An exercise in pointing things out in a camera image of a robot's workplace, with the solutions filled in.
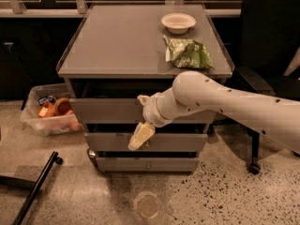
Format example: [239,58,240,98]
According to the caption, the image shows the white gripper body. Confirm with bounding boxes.
[142,93,172,128]

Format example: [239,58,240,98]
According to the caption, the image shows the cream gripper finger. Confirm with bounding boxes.
[128,122,156,151]
[137,95,150,106]

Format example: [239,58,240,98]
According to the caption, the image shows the grey top drawer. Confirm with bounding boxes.
[68,97,220,125]

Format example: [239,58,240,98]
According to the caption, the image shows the grey drawer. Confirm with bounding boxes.
[85,132,208,152]
[96,157,199,173]
[68,97,220,125]

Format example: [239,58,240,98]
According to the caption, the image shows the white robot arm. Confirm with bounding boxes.
[128,70,300,153]

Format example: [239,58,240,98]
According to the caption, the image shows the grey bottom drawer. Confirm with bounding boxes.
[96,157,199,173]

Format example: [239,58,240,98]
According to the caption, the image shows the grey middle drawer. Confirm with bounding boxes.
[85,132,208,152]

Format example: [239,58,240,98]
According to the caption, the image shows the grey drawer cabinet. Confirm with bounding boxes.
[58,5,233,168]

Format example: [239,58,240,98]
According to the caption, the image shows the green chip bag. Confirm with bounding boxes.
[163,36,214,69]

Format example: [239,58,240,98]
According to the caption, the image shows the orange cup in bin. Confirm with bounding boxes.
[54,97,71,115]

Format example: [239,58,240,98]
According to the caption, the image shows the white paper bowl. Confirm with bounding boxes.
[161,13,196,35]

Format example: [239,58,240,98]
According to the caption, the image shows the clear plastic storage bin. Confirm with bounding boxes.
[21,83,83,136]

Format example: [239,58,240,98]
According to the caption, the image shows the metal window railing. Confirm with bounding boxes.
[0,0,242,19]

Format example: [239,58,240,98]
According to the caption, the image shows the black chair base leg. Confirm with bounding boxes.
[0,151,64,225]

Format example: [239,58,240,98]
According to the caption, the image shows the black office chair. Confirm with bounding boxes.
[212,0,300,175]

